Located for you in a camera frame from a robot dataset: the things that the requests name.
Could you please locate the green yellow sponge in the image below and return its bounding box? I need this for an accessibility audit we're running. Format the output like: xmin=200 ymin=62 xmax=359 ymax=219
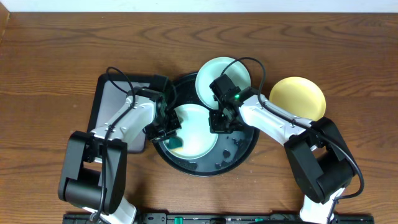
xmin=167 ymin=136 xmax=183 ymax=150

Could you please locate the light green plate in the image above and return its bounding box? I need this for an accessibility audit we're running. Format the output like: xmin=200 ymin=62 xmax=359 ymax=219
xmin=164 ymin=104 xmax=218 ymax=159
xmin=195 ymin=57 xmax=251 ymax=110

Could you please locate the yellow plate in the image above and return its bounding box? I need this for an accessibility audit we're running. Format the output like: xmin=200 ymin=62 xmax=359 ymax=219
xmin=269 ymin=77 xmax=326 ymax=121

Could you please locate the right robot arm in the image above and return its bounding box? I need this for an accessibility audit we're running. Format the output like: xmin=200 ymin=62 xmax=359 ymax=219
xmin=210 ymin=87 xmax=363 ymax=223

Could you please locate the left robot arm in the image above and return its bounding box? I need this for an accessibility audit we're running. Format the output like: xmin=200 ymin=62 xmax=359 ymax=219
xmin=58 ymin=87 xmax=180 ymax=223

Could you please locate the rectangular black tray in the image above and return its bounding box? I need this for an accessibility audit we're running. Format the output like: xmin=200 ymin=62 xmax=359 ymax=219
xmin=88 ymin=80 xmax=156 ymax=154

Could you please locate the right black cable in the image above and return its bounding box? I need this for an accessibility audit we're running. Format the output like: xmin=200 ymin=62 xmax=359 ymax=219
xmin=220 ymin=57 xmax=365 ymax=218

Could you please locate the black cable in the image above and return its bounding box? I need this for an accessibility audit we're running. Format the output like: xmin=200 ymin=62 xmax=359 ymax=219
xmin=220 ymin=57 xmax=365 ymax=218
xmin=88 ymin=66 xmax=137 ymax=223

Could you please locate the left black cable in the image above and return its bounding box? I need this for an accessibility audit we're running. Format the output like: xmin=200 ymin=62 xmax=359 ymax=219
xmin=88 ymin=66 xmax=137 ymax=223

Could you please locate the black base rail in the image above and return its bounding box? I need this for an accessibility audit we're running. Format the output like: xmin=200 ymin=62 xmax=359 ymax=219
xmin=62 ymin=213 xmax=375 ymax=224

